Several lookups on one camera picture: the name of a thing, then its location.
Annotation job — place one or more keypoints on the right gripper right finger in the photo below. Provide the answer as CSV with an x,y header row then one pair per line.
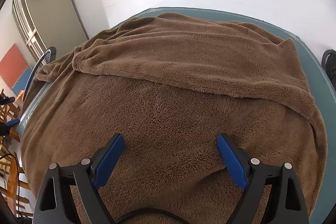
x,y
286,203

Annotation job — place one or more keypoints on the black mesh chair right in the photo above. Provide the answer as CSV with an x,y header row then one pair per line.
x,y
329,65

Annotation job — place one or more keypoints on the wooden chair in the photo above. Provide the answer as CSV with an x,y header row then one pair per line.
x,y
11,184

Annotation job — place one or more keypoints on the brown fleece garment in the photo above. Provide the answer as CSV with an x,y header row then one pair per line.
x,y
171,84

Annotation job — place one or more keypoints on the black mesh chair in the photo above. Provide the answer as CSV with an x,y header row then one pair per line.
x,y
47,57
329,65

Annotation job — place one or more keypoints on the grey tall cabinet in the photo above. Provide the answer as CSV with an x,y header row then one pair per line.
x,y
48,23

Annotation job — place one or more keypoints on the red foam floor mat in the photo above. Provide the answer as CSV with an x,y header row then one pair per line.
x,y
13,65

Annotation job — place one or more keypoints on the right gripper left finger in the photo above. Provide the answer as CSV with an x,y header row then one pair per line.
x,y
55,203

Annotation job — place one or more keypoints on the black mesh chair left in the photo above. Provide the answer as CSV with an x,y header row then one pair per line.
x,y
47,57

